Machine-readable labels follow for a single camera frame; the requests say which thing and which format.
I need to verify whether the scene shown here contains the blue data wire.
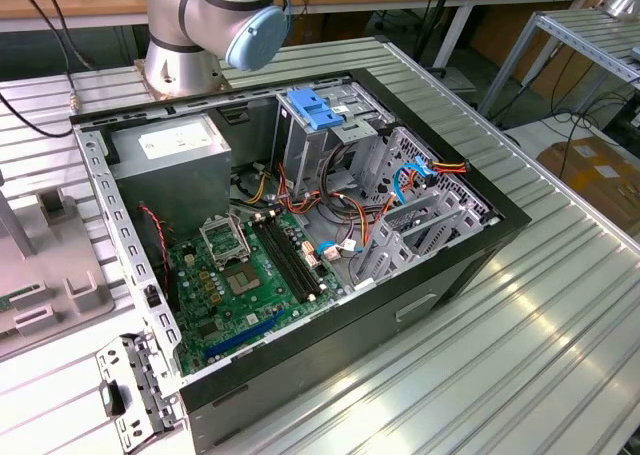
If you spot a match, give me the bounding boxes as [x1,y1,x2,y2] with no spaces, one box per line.
[392,157,441,206]

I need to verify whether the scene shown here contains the red yellow power wire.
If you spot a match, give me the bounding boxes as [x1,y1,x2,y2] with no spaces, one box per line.
[430,158,469,176]

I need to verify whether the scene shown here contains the metal disk bay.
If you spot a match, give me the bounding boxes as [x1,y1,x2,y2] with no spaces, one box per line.
[349,189,489,296]

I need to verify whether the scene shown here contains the metal optical drive cage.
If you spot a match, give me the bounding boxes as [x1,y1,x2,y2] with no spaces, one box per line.
[273,82,396,199]

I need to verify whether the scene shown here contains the black RAM slot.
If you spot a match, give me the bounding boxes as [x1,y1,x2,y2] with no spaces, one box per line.
[251,218,311,304]
[267,214,324,296]

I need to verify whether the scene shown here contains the CPU socket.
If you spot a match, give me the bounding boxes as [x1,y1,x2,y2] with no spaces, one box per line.
[222,260,265,297]

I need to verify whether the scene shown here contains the blue plastic bay latch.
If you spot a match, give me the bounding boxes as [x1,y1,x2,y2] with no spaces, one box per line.
[287,88,346,132]

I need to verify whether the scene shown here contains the black open PC case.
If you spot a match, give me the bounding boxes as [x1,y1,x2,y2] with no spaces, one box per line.
[68,67,532,455]

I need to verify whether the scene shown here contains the green motherboard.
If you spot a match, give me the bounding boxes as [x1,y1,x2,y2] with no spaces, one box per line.
[164,209,346,376]

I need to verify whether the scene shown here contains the blue expansion slot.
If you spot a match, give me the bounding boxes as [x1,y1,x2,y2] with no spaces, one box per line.
[203,308,286,362]

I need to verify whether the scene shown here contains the grey power supply unit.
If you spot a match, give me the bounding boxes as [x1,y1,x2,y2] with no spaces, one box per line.
[107,113,234,231]

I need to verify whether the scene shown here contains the grey parts rack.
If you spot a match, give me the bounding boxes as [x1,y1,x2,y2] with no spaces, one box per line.
[0,172,119,361]

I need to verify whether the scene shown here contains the brown cardboard box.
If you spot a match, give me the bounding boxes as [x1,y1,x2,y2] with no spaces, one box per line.
[537,134,640,236]

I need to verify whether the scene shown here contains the metal slat side table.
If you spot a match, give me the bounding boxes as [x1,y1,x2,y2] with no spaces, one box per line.
[479,7,640,121]

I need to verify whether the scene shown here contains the green RAM stick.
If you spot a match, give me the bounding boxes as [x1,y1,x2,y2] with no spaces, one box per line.
[0,283,41,312]

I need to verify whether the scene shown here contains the orange black wire bundle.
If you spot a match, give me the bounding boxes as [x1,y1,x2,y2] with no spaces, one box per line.
[272,144,401,256]

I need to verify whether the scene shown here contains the short blue wire white plug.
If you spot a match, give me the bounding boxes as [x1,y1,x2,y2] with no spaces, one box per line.
[317,239,364,264]

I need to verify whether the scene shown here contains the yellow black power wires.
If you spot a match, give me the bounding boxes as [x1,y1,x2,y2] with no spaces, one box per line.
[232,162,276,209]

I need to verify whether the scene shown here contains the metal socket cover frame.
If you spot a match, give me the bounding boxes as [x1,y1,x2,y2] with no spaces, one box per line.
[198,213,251,271]

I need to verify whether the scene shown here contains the red black twisted wire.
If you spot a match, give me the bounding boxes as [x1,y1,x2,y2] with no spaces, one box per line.
[137,202,174,289]

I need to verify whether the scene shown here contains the metal slot retention bracket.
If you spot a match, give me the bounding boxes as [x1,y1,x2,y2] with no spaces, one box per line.
[94,332,184,451]

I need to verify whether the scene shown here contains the black cable with metal plug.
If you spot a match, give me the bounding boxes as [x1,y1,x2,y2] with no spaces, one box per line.
[0,0,99,139]

